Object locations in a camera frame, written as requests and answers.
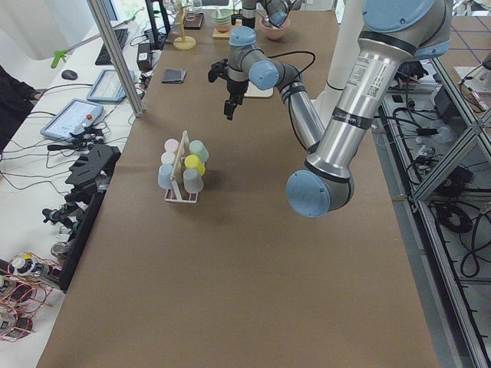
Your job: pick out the pink bowl with ice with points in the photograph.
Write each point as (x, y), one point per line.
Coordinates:
(272, 32)

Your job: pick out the black teleoperation handle device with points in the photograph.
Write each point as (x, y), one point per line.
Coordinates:
(87, 168)

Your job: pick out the black computer mouse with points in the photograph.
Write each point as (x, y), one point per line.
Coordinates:
(69, 75)

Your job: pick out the white wire cup rack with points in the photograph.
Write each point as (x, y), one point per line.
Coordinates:
(178, 193)

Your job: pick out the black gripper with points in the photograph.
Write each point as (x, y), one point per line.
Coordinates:
(234, 87)

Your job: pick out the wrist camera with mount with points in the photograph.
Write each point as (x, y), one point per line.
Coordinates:
(217, 70)

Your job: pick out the black monitor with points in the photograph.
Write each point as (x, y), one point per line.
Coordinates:
(160, 27)

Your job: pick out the person in black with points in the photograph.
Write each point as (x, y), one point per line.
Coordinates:
(16, 105)

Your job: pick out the light blue cup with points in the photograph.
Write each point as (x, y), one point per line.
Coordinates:
(164, 176)

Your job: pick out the green cup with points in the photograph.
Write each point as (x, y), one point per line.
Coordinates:
(198, 148)

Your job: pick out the aluminium frame post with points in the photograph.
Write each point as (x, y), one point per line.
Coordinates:
(104, 26)

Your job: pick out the grey cup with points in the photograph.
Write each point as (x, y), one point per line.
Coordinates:
(192, 180)

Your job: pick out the pink cup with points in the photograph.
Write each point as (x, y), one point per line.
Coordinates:
(171, 145)

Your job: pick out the yellow cup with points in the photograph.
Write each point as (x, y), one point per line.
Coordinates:
(194, 162)

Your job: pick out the stacked green bowls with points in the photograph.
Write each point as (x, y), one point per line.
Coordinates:
(222, 20)

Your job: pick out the cream rabbit tray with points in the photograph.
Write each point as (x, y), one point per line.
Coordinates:
(254, 92)

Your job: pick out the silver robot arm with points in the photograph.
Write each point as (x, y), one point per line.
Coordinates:
(393, 32)
(277, 11)

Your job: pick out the folded grey cloth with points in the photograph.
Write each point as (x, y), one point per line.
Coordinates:
(174, 76)

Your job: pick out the cream white cup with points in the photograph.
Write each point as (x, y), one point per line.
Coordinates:
(168, 158)

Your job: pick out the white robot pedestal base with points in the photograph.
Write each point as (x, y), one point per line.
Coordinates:
(345, 53)

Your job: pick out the wooden mug tree stand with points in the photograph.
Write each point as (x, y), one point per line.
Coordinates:
(183, 42)

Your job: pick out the blue teach pendant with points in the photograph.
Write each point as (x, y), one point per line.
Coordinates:
(107, 88)
(72, 120)

